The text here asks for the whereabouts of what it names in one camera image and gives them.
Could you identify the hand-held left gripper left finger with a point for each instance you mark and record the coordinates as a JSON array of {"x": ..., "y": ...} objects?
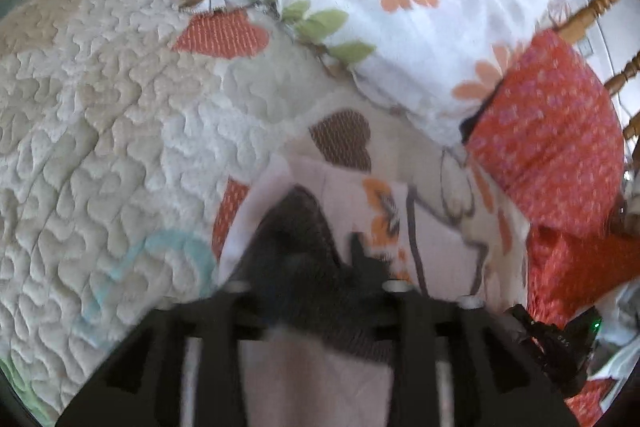
[{"x": 219, "y": 323}]

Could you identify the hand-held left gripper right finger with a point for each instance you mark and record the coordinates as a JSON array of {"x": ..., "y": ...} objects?
[{"x": 416, "y": 324}]

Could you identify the small pink printed garment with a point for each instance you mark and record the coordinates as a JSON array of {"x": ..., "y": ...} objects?
[{"x": 345, "y": 387}]

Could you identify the cream quilted bedspread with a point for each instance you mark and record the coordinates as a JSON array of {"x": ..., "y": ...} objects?
[{"x": 100, "y": 147}]

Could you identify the red patterned pillow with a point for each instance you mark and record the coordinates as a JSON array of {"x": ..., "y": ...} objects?
[{"x": 550, "y": 132}]

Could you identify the white floral pillow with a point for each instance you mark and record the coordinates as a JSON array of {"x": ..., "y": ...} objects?
[{"x": 400, "y": 7}]

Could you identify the wooden bed headboard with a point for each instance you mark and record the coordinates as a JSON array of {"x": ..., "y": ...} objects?
[{"x": 597, "y": 4}]

